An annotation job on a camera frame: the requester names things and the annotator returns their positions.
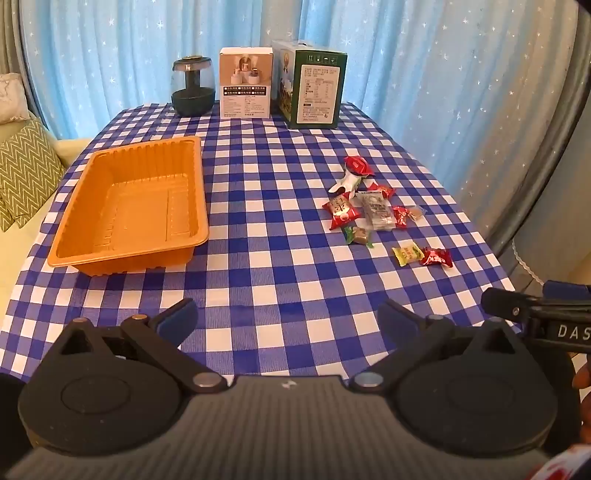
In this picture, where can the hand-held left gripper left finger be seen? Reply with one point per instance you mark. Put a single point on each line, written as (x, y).
(178, 319)

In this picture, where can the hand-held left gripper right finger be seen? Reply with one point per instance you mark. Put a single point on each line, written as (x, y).
(397, 319)

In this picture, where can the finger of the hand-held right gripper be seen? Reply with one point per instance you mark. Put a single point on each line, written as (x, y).
(503, 304)
(565, 290)

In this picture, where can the yellow candy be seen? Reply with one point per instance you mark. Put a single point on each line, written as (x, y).
(408, 254)

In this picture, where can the red twist candy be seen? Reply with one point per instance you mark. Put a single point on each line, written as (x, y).
(436, 257)

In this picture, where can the green caramel candy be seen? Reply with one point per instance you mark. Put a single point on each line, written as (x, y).
(360, 235)

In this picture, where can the small red candy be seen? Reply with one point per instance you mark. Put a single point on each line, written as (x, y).
(400, 216)

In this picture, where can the clear caramel candy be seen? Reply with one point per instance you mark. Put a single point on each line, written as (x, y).
(417, 212)

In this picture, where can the clear grey snack packet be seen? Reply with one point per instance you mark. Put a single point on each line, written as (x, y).
(376, 210)

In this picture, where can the orange plastic tray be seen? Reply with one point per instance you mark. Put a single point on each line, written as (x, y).
(138, 207)

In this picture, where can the red square snack packet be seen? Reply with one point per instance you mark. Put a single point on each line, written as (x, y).
(341, 210)

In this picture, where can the red candy packet white mark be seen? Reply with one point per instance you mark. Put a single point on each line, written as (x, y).
(358, 165)

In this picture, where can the person's right hand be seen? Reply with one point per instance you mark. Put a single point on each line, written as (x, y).
(582, 378)

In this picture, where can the blue checked tablecloth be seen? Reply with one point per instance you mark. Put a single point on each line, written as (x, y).
(277, 277)

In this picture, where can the grey curtain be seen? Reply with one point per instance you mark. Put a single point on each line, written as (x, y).
(9, 41)
(554, 161)

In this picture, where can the red white printed clothing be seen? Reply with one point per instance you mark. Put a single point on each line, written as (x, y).
(565, 467)

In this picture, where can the pale yellow sofa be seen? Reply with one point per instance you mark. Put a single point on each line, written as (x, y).
(71, 150)

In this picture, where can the green zigzag pillow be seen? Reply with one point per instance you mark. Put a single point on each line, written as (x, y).
(30, 164)
(4, 217)

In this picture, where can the dark glass jar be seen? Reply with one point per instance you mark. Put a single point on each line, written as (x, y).
(193, 99)

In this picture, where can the white cardboard box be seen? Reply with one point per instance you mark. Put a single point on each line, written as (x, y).
(244, 101)

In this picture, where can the green cardboard box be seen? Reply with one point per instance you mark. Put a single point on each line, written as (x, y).
(318, 92)

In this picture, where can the blue star curtain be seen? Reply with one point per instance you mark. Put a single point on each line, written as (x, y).
(415, 69)

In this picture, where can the grey white pillow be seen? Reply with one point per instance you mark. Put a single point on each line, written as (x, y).
(9, 97)

